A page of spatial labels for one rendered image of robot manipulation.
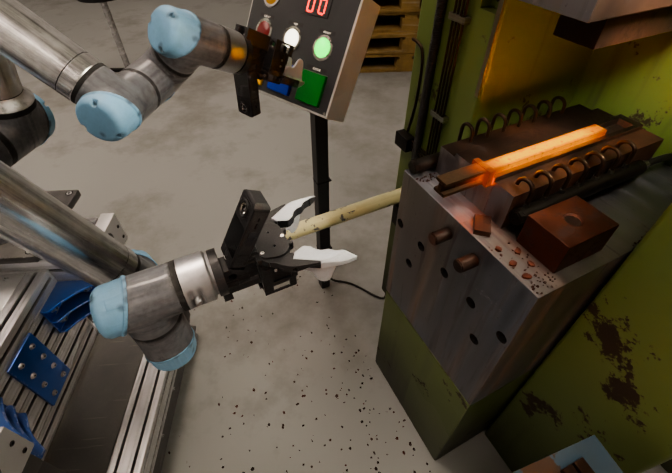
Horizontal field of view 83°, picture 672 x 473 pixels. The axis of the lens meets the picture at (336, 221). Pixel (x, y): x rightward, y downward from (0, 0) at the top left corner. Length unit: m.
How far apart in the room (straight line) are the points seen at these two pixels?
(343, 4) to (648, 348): 0.91
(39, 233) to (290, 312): 1.23
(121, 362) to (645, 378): 1.41
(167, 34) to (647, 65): 0.97
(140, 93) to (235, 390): 1.15
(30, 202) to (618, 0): 0.76
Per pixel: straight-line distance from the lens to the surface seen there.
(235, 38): 0.76
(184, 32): 0.69
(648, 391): 0.96
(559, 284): 0.73
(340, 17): 0.98
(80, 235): 0.63
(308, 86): 0.98
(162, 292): 0.56
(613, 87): 1.17
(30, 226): 0.60
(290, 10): 1.08
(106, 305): 0.57
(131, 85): 0.70
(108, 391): 1.49
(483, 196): 0.78
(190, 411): 1.59
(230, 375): 1.60
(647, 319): 0.87
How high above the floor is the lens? 1.42
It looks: 44 degrees down
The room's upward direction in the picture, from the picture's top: straight up
